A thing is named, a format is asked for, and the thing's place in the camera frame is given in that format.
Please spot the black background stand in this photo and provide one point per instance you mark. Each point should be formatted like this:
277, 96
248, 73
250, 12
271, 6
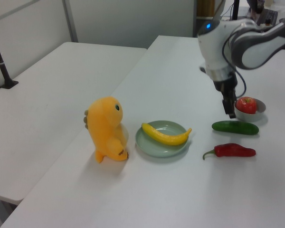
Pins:
236, 9

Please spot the orange plush toy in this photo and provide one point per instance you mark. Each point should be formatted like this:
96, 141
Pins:
104, 128

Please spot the wooden panel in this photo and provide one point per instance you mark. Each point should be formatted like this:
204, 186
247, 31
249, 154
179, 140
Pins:
205, 8

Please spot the grey partition post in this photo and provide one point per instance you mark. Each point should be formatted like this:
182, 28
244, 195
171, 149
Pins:
70, 21

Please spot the yellow banana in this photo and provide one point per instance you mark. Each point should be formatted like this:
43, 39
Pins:
166, 139

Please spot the black camera pole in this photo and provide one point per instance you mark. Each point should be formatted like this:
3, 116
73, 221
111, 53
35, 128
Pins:
2, 69

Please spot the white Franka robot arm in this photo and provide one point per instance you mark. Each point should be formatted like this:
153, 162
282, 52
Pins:
251, 45

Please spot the background desk equipment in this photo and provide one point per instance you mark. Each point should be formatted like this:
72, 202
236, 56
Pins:
266, 13

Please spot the pale green plate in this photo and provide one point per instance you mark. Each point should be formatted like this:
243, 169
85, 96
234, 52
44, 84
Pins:
156, 148

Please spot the red chili pepper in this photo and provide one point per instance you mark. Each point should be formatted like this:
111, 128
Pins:
230, 150

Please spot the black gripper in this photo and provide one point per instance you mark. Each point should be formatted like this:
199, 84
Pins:
225, 89

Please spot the red apple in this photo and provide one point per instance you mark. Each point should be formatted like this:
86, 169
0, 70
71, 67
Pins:
246, 105

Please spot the green cucumber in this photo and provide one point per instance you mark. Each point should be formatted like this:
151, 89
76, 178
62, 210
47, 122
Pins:
235, 127

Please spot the metal bowl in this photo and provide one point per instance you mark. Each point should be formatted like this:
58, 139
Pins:
250, 116

